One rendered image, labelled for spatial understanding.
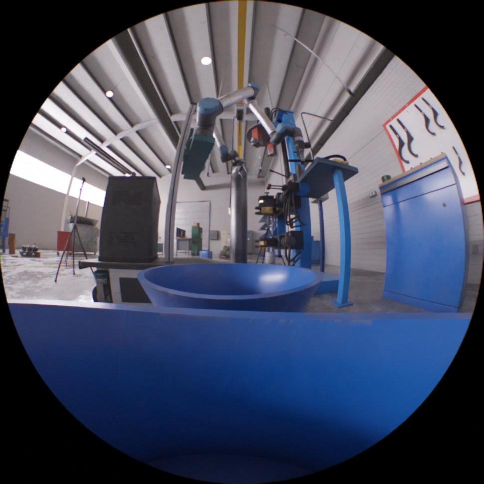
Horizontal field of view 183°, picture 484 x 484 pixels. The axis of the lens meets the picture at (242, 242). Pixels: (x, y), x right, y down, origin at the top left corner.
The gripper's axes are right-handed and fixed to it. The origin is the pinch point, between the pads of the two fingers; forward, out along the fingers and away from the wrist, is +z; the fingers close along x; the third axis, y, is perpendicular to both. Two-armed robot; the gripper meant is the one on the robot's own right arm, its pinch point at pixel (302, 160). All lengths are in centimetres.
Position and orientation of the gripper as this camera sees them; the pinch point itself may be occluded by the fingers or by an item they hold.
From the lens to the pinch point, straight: 122.7
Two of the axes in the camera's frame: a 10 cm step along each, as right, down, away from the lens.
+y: -9.7, 0.1, 2.3
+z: -0.1, 10.0, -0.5
